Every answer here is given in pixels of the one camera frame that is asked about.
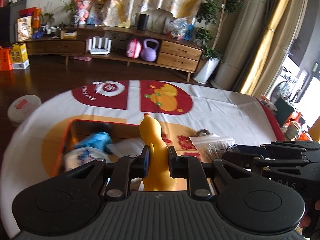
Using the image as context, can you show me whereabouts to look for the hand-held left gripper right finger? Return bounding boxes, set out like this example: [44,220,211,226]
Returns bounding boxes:
[167,145,261,200]

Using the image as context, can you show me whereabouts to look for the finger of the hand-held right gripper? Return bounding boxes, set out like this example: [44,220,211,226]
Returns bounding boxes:
[221,151,320,172]
[260,141,320,151]

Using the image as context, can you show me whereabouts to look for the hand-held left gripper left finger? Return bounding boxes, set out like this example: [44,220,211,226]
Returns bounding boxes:
[60,145,151,200]

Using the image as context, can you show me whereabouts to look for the yellow rubber duck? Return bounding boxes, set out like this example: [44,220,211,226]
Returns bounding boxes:
[139,112,178,192]

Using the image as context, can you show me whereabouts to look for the clear zip bag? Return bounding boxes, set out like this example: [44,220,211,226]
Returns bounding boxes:
[189,134,238,164]

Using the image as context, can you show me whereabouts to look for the red tin box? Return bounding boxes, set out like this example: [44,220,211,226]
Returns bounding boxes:
[52,119,171,181]

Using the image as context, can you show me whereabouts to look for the white and blue packet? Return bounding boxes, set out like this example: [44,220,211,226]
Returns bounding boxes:
[62,147,113,173]

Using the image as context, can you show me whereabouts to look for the green mug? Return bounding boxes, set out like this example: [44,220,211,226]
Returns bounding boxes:
[286,121,302,141]

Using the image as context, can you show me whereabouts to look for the orange plastic object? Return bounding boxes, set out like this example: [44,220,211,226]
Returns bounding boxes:
[284,111,304,130]

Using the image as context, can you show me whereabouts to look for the dark green box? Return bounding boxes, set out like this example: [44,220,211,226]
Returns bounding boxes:
[274,97,296,127]

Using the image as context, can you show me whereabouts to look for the printed white red tablecloth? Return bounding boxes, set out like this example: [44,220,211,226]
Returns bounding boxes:
[0,79,287,238]

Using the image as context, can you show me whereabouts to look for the purple kettlebell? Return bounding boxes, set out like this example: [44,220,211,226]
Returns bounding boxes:
[140,39,160,63]

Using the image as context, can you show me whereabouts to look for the wooden TV cabinet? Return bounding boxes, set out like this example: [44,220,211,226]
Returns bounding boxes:
[25,26,206,82]

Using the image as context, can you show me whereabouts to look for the yellow curtain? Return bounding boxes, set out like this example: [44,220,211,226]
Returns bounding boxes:
[237,0,300,94]

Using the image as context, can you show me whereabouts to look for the pink toy case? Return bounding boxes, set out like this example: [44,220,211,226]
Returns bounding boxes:
[126,39,143,58]

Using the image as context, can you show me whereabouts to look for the white tower air conditioner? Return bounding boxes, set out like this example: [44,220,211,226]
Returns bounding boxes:
[211,0,276,89]

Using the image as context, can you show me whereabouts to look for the white router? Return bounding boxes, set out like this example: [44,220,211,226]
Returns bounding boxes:
[87,37,112,55]

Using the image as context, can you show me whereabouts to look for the blue package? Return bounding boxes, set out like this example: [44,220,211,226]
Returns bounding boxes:
[186,24,196,41]

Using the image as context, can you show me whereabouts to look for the clear plastic bag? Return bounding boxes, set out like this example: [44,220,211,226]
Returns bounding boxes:
[172,17,189,39]

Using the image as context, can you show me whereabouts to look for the black speaker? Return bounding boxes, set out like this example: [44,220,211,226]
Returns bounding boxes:
[137,13,149,31]

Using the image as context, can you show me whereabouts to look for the grey shell-shaped ornament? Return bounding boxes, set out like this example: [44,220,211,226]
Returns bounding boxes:
[145,9,176,32]

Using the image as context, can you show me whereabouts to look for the small yellow box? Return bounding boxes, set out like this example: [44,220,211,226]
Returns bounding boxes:
[60,29,78,39]

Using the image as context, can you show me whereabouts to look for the potted green tree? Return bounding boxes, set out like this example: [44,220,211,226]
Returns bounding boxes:
[192,0,243,84]

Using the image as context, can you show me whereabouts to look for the framed picture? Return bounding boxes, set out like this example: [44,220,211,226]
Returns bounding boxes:
[87,4,101,25]

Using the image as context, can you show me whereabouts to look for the plant in dark vase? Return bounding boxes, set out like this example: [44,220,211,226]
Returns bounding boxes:
[61,0,81,27]

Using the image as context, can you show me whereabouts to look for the patterned yellow white cloth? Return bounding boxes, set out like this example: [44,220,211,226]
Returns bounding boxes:
[100,0,213,28]

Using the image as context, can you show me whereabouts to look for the pink plush doll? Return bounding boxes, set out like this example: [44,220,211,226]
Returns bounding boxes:
[75,0,92,26]

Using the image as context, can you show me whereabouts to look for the yellow and white box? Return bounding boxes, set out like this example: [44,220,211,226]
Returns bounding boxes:
[7,43,30,69]

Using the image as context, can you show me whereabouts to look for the small potted plant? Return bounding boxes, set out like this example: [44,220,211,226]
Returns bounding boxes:
[40,12,54,32]

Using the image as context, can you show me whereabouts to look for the printed snack bag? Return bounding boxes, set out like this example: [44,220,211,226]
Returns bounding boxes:
[17,16,33,42]

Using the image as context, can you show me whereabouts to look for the orange gift bag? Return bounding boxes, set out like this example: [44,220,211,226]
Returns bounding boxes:
[19,7,42,30]

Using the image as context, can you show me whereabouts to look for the dark tall cabinet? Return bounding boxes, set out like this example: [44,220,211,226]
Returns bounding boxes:
[0,0,27,48]

